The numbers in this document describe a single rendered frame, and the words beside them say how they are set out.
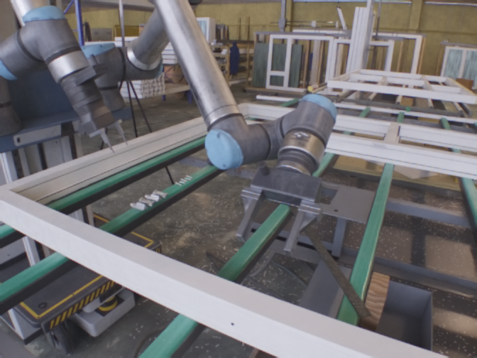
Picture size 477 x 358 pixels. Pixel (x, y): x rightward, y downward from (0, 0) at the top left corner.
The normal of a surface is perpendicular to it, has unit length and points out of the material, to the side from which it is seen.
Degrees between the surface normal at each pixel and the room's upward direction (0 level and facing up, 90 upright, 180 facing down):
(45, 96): 90
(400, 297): 90
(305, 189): 35
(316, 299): 0
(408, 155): 90
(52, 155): 90
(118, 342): 0
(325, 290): 0
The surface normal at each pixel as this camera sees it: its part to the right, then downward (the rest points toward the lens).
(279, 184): -0.25, -0.56
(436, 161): -0.48, 0.33
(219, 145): -0.76, 0.29
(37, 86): 0.86, 0.22
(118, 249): 0.02, -0.92
